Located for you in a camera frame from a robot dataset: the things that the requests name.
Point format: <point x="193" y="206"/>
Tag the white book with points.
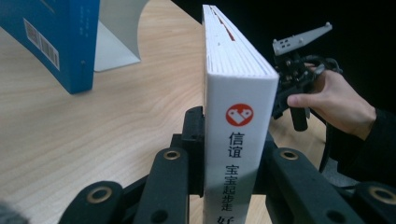
<point x="239" y="87"/>

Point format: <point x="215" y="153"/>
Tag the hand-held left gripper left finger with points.
<point x="196" y="149"/>

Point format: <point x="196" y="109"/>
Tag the white metal bookend rack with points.
<point x="118" y="46"/>

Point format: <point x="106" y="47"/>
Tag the blue book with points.
<point x="62" y="37"/>

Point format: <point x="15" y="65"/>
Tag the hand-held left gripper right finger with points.
<point x="267" y="155"/>

